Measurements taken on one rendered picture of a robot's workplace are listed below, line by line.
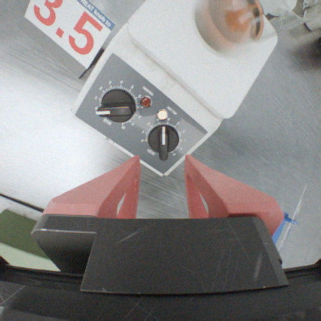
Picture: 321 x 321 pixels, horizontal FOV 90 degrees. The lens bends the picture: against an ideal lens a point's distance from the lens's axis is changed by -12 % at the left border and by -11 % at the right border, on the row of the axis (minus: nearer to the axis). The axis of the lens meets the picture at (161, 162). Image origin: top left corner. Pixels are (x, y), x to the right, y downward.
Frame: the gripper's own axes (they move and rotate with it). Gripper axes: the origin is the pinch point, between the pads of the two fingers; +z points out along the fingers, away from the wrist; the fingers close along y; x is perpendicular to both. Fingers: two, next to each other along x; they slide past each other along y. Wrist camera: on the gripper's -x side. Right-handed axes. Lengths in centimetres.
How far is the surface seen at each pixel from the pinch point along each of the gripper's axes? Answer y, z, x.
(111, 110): 4.4, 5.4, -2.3
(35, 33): 13.7, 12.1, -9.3
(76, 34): 8.9, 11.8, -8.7
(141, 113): 2.0, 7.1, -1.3
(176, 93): -1.4, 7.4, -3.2
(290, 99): -23.8, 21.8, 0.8
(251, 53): -8.7, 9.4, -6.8
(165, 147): -0.3, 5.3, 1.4
